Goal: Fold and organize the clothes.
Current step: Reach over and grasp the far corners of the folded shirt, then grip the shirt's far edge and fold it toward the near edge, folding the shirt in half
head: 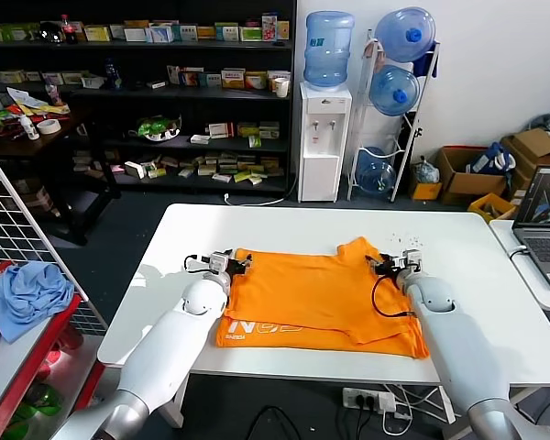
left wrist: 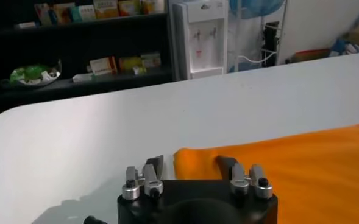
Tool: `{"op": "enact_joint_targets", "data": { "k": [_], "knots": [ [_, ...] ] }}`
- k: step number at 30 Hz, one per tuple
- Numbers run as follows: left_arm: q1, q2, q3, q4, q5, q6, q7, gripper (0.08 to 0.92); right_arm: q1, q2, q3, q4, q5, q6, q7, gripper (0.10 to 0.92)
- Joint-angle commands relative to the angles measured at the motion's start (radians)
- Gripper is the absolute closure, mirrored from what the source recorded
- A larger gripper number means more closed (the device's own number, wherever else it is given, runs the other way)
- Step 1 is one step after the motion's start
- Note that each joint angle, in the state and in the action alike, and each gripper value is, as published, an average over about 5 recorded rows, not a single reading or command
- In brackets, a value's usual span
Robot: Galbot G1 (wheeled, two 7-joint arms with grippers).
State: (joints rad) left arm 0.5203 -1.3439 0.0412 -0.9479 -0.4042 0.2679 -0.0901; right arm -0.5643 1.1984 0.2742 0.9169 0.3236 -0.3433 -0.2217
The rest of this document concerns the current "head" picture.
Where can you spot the white green medicine box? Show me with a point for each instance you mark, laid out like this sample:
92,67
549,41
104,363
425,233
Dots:
75,78
189,33
250,33
227,32
157,173
221,178
269,130

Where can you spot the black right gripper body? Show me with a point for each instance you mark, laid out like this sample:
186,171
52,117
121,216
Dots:
391,267

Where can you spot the labelled blue water jug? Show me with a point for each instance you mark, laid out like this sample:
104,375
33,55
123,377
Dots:
327,50

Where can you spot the gray plastic bag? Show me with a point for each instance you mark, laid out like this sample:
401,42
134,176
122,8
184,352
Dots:
426,172

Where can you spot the small yellow cardboard box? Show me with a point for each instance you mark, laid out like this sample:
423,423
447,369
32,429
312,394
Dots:
425,191

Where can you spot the tall colourful box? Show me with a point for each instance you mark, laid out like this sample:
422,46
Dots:
269,26

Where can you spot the green drink can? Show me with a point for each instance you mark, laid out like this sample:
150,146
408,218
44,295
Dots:
39,399

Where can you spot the blue plastic bottle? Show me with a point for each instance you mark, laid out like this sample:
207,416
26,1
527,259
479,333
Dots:
112,73

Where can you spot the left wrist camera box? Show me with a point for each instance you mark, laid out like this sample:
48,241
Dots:
219,262

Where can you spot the small green medicine box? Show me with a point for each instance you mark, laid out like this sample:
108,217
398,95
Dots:
255,142

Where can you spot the green item in bowl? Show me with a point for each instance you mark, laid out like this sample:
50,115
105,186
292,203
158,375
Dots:
158,128

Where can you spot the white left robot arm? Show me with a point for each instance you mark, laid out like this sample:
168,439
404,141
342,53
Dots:
165,348

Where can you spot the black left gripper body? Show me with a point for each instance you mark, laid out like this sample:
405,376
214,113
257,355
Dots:
235,267

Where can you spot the white red medicine box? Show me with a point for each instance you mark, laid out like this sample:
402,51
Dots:
221,129

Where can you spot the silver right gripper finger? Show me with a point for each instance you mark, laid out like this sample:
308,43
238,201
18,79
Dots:
379,271
376,260

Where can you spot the teal medicine box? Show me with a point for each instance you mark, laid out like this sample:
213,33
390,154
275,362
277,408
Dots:
209,80

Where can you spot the purple snack bag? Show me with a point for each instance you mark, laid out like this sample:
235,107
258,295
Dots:
52,91

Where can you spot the white table leg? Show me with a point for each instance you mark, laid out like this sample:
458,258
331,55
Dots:
176,403
445,405

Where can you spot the white paper cup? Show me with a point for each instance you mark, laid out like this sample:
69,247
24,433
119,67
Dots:
282,88

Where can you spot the dark blue hanging cloth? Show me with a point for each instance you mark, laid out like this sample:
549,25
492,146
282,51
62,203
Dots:
433,62

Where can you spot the gray laptop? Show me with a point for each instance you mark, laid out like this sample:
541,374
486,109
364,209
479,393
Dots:
545,247

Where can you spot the yellow plastic crate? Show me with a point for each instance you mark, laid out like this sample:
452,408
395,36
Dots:
490,208

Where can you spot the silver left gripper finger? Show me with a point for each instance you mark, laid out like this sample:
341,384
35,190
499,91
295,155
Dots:
243,270
245,260

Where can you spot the light blue cloth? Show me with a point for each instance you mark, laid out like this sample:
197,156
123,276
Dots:
27,293

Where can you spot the open brown cardboard box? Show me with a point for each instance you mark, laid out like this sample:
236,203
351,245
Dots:
472,185

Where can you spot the blue white bag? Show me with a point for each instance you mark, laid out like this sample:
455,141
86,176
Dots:
490,160

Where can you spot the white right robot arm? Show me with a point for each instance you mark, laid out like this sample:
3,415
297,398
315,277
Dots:
458,348

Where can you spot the closed brown cardboard box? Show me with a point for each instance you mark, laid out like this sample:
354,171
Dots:
536,146

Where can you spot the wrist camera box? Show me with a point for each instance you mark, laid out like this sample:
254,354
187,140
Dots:
412,260
219,262

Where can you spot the beige hanging rag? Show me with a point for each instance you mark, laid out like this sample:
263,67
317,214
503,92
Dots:
375,50

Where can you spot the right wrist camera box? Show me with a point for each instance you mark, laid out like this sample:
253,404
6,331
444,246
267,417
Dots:
412,260

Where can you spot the small white bottle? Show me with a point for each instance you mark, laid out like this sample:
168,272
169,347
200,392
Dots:
29,127

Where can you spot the orange yellow medicine box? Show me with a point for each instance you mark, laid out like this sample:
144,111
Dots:
256,81

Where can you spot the white tape roll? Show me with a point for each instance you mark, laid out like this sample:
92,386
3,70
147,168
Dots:
47,127

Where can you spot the white water dispenser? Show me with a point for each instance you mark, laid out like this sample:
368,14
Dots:
323,137

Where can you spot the white plug adapter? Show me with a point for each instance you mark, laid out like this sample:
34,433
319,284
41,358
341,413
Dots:
399,415

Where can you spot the small black device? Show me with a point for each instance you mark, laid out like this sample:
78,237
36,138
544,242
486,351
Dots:
418,133

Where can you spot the white power strip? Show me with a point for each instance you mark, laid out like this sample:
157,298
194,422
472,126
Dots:
366,399

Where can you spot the flat white medicine box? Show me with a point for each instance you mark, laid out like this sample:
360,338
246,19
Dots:
201,139
157,84

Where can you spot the white metal jug rack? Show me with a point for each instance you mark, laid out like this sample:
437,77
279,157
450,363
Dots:
416,137

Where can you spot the white blue medicine box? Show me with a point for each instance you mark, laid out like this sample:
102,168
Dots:
161,33

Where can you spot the cola bottle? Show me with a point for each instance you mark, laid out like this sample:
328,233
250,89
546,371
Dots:
69,29

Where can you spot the white orange medicine box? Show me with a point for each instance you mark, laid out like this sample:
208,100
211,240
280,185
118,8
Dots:
174,74

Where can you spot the orange t-shirt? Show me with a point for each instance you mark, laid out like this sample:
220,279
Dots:
311,293

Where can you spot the scattered dark crumbs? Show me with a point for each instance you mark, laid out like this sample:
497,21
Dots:
412,243

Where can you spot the dark wooden table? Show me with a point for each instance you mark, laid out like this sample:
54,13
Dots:
9,144

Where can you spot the black shelving unit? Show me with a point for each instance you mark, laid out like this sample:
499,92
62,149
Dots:
201,110

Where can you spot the yellow red snack bags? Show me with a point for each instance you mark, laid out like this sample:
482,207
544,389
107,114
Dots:
46,110

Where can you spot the shiny glass ball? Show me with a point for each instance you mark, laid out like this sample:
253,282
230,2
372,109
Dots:
50,31

